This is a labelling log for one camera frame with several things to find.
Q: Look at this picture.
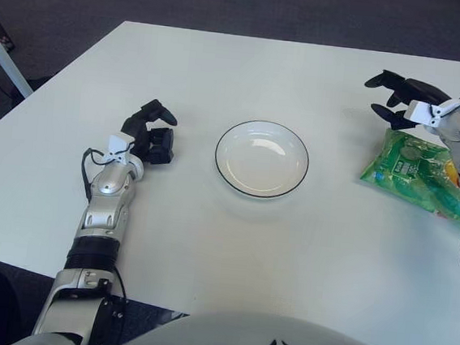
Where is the green potato chip bag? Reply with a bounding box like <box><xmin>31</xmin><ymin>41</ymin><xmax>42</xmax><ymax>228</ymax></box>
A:
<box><xmin>355</xmin><ymin>125</ymin><xmax>460</xmax><ymax>229</ymax></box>

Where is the white plate with black rim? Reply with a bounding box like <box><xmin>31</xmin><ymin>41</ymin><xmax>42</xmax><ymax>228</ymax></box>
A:
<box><xmin>210</xmin><ymin>116</ymin><xmax>313</xmax><ymax>204</ymax></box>

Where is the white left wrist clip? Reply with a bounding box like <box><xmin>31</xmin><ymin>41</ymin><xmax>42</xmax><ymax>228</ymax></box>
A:
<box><xmin>105</xmin><ymin>132</ymin><xmax>135</xmax><ymax>164</ymax></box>

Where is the black box on floor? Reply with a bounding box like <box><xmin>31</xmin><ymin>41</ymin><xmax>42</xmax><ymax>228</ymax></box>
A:
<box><xmin>0</xmin><ymin>14</ymin><xmax>19</xmax><ymax>53</ymax></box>

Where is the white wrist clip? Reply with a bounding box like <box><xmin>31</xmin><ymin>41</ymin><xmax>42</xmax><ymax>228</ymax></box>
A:
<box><xmin>105</xmin><ymin>132</ymin><xmax>135</xmax><ymax>164</ymax></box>
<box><xmin>403</xmin><ymin>93</ymin><xmax>460</xmax><ymax>131</ymax></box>

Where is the thin black left elbow cable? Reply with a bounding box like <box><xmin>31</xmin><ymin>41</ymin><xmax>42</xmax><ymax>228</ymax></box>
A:
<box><xmin>112</xmin><ymin>268</ymin><xmax>131</xmax><ymax>301</ymax></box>

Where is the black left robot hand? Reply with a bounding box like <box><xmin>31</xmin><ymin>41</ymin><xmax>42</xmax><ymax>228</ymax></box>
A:
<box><xmin>117</xmin><ymin>95</ymin><xmax>181</xmax><ymax>169</ymax></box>

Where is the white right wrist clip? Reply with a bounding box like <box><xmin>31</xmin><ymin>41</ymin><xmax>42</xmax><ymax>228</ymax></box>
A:
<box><xmin>403</xmin><ymin>93</ymin><xmax>460</xmax><ymax>131</ymax></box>

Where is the white desk leg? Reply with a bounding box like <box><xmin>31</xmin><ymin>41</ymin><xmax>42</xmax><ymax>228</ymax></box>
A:
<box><xmin>0</xmin><ymin>17</ymin><xmax>41</xmax><ymax>100</ymax></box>

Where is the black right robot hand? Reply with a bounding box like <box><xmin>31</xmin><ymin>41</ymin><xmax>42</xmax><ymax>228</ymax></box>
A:
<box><xmin>360</xmin><ymin>67</ymin><xmax>456</xmax><ymax>137</ymax></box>

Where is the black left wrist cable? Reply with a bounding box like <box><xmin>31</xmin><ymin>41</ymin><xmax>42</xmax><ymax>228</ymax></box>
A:
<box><xmin>77</xmin><ymin>146</ymin><xmax>108</xmax><ymax>203</ymax></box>

